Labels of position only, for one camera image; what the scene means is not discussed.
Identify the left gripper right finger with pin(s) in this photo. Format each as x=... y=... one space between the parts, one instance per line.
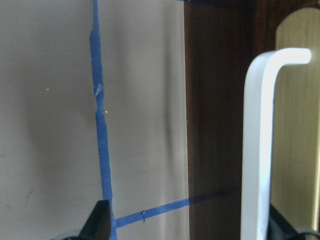
x=280 y=229

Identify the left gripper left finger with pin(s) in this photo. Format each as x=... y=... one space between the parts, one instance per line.
x=98 y=224

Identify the light wood drawer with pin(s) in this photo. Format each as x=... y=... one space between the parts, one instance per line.
x=281 y=128

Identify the dark wooden drawer cabinet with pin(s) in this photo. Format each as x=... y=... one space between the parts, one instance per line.
x=222 y=37

